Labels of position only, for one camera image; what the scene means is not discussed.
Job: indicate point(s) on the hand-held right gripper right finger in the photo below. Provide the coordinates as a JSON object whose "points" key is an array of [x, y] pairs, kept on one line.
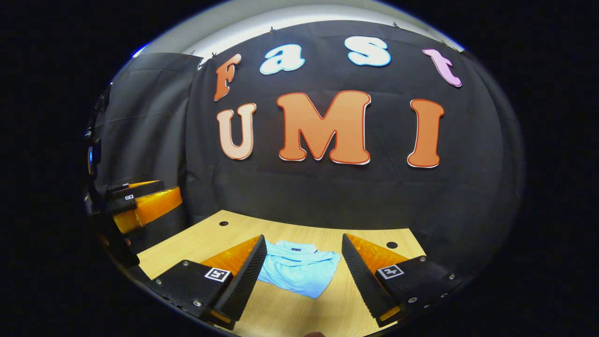
{"points": [[362, 281]]}

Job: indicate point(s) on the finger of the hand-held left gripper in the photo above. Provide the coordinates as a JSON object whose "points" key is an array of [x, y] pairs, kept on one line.
{"points": [[140, 187], [149, 206]]}

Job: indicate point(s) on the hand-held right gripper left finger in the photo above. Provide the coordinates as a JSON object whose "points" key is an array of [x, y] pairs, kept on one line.
{"points": [[245, 281]]}

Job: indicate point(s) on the light blue T-shirt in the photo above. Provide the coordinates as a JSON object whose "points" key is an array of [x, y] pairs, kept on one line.
{"points": [[299, 271]]}

